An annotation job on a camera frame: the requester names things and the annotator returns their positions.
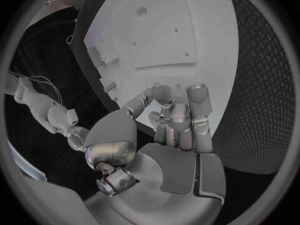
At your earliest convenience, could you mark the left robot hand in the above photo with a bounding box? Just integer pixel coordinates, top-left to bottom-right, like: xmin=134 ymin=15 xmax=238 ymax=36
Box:
xmin=82 ymin=82 xmax=228 ymax=225

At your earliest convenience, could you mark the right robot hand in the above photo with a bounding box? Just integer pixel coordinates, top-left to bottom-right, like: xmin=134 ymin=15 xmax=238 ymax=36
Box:
xmin=66 ymin=124 xmax=92 ymax=153

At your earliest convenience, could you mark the white task board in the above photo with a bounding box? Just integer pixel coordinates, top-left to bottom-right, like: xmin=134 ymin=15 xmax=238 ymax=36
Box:
xmin=83 ymin=0 xmax=240 ymax=138

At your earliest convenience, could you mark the short peg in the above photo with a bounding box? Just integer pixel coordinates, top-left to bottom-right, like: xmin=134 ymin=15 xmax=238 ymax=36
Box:
xmin=103 ymin=81 xmax=118 ymax=94

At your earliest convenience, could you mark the white cable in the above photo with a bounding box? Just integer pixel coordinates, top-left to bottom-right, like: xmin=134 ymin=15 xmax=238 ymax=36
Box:
xmin=8 ymin=70 xmax=64 ymax=106

